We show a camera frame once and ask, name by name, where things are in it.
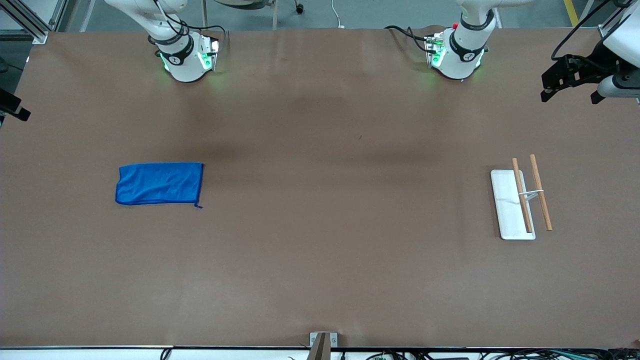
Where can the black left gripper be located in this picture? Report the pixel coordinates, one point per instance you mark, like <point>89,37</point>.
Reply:
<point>593,69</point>

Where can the office chair base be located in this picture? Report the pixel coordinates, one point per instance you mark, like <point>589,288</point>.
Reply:
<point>299,7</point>

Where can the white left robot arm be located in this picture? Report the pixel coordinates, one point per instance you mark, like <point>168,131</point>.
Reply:
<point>465,47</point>

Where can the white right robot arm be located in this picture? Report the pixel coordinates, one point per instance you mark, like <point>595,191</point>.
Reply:
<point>185,65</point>

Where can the white towel rack wooden rods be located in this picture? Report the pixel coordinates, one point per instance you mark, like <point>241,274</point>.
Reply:
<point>510,210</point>

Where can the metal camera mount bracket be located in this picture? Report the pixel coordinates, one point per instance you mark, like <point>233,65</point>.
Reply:
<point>322,345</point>

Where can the thin metal leg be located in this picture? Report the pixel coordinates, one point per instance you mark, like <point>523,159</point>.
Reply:
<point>275,15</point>
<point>204,12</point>

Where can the blue microfiber towel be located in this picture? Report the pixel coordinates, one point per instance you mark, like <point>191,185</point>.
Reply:
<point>160,184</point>

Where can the aluminium frame profile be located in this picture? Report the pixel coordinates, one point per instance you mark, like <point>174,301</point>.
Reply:
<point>35,32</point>
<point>606,31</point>

